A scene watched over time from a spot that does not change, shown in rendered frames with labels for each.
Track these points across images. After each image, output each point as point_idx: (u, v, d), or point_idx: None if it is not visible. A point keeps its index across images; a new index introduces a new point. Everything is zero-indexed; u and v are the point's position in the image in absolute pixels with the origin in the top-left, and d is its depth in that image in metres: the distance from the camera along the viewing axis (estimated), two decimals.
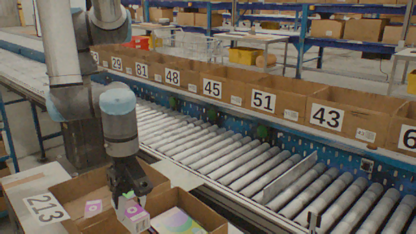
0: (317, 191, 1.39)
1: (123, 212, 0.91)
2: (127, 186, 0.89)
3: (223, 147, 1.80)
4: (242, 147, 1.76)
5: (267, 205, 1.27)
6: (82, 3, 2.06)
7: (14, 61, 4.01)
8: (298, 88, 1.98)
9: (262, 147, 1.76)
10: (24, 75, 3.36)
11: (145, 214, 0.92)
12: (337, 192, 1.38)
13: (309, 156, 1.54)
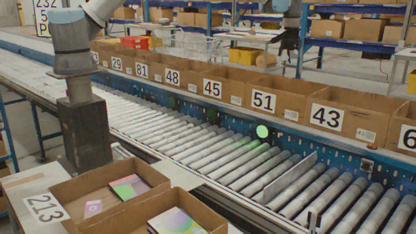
0: (317, 191, 1.39)
1: (288, 56, 1.79)
2: None
3: (223, 147, 1.80)
4: (242, 147, 1.76)
5: (267, 205, 1.27)
6: (82, 3, 2.06)
7: (14, 61, 4.01)
8: (298, 88, 1.98)
9: (262, 147, 1.76)
10: (24, 75, 3.36)
11: None
12: (337, 192, 1.38)
13: (309, 156, 1.54)
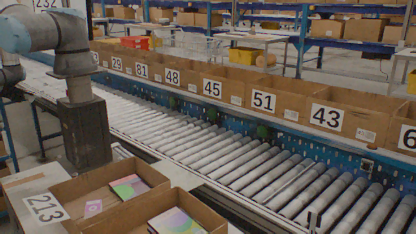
0: (317, 191, 1.39)
1: (35, 93, 1.94)
2: (21, 88, 1.89)
3: (223, 147, 1.80)
4: (242, 147, 1.76)
5: (267, 205, 1.27)
6: (82, 3, 2.06)
7: None
8: (298, 88, 1.98)
9: (262, 147, 1.76)
10: None
11: None
12: (337, 192, 1.38)
13: (308, 168, 1.56)
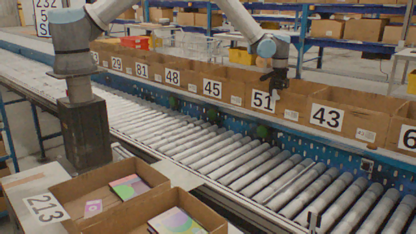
0: (317, 191, 1.39)
1: None
2: None
3: (223, 147, 1.80)
4: (242, 147, 1.76)
5: (267, 205, 1.27)
6: (82, 3, 2.06)
7: (14, 61, 4.01)
8: (298, 88, 1.98)
9: (262, 147, 1.76)
10: (24, 75, 3.36)
11: None
12: (337, 192, 1.38)
13: (308, 168, 1.56)
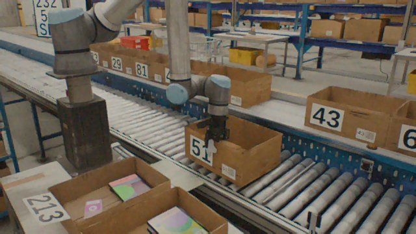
0: (317, 191, 1.39)
1: None
2: None
3: None
4: None
5: (267, 205, 1.27)
6: (82, 3, 2.06)
7: (14, 61, 4.01)
8: (249, 131, 1.67)
9: None
10: (24, 75, 3.36)
11: None
12: (337, 192, 1.38)
13: (308, 168, 1.56)
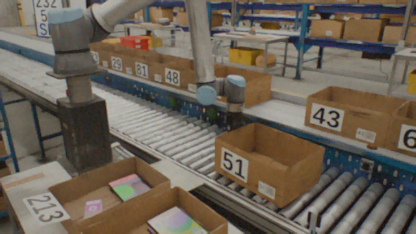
0: (317, 191, 1.39)
1: None
2: None
3: None
4: None
5: None
6: (82, 3, 2.06)
7: (14, 61, 4.01)
8: (284, 143, 1.53)
9: None
10: (24, 75, 3.36)
11: None
12: (337, 192, 1.38)
13: None
